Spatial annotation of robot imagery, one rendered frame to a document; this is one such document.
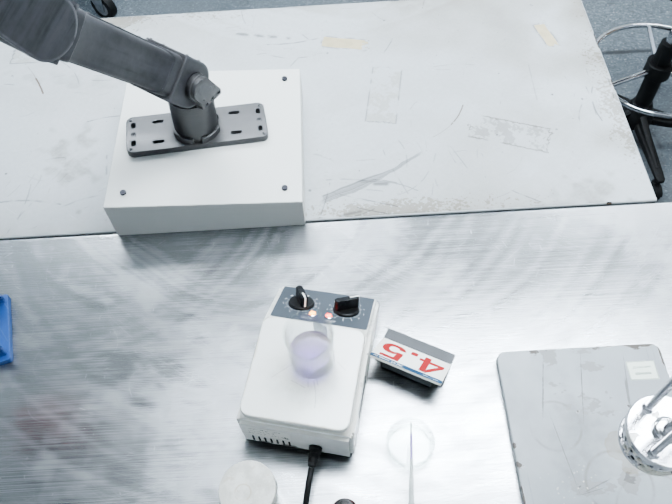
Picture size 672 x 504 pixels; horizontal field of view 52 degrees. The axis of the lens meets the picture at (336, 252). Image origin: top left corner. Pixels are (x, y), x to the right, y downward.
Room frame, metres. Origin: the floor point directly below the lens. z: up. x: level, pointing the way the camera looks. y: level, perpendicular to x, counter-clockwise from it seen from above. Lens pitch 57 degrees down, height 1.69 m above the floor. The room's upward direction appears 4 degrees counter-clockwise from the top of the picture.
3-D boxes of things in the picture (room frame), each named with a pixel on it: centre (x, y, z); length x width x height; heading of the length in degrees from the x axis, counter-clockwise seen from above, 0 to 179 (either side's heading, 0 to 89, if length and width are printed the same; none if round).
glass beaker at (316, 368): (0.31, 0.03, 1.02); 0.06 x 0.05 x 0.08; 0
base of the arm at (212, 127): (0.71, 0.19, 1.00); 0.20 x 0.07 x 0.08; 97
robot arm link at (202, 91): (0.70, 0.19, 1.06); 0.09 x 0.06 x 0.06; 55
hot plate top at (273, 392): (0.31, 0.04, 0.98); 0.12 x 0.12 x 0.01; 76
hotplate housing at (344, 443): (0.33, 0.04, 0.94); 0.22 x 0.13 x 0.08; 166
